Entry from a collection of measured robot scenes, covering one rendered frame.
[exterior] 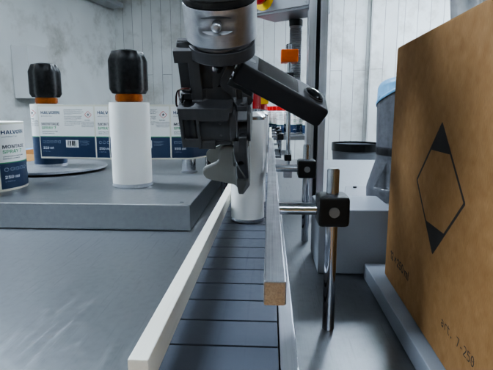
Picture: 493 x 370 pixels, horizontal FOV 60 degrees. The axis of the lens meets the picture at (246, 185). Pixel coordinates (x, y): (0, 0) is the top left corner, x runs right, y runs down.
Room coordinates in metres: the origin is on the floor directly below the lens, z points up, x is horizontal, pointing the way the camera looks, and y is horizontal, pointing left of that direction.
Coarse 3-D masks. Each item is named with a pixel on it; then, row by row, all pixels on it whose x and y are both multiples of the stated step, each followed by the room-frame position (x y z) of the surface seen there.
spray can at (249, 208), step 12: (252, 108) 0.64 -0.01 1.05; (252, 120) 0.63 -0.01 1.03; (264, 120) 0.65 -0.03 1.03; (252, 132) 0.63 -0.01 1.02; (264, 132) 0.66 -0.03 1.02; (252, 144) 0.63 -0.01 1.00; (252, 156) 0.63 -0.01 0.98; (252, 168) 0.63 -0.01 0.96; (252, 180) 0.63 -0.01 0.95; (252, 192) 0.63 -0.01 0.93; (240, 204) 0.63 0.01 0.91; (252, 204) 0.63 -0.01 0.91; (240, 216) 0.63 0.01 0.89; (252, 216) 0.63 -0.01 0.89
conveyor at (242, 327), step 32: (224, 224) 0.63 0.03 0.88; (256, 224) 0.63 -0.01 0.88; (224, 256) 0.49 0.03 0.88; (256, 256) 0.49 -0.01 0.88; (224, 288) 0.39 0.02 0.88; (256, 288) 0.39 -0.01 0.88; (192, 320) 0.33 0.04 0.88; (224, 320) 0.33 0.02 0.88; (256, 320) 0.33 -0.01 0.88; (192, 352) 0.28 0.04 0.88; (224, 352) 0.28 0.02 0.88; (256, 352) 0.28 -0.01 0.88
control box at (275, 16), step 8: (272, 0) 1.12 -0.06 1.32; (280, 0) 1.10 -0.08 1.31; (288, 0) 1.09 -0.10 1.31; (296, 0) 1.08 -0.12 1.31; (304, 0) 1.06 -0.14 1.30; (264, 8) 1.13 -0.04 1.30; (272, 8) 1.12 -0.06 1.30; (280, 8) 1.10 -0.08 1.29; (288, 8) 1.09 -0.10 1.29; (296, 8) 1.08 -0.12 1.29; (304, 8) 1.07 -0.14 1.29; (264, 16) 1.15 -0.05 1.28; (272, 16) 1.15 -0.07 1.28; (280, 16) 1.15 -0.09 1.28; (288, 16) 1.15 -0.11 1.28; (296, 16) 1.15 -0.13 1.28; (304, 16) 1.15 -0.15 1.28
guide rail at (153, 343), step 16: (224, 192) 0.70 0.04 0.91; (224, 208) 0.62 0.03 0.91; (208, 224) 0.50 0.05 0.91; (208, 240) 0.45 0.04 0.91; (192, 256) 0.39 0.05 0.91; (192, 272) 0.35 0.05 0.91; (176, 288) 0.31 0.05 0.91; (192, 288) 0.35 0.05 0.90; (160, 304) 0.28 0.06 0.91; (176, 304) 0.29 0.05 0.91; (160, 320) 0.26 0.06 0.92; (176, 320) 0.29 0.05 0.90; (144, 336) 0.24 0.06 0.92; (160, 336) 0.24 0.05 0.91; (144, 352) 0.22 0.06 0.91; (160, 352) 0.24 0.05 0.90; (128, 368) 0.22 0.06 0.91; (144, 368) 0.22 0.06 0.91
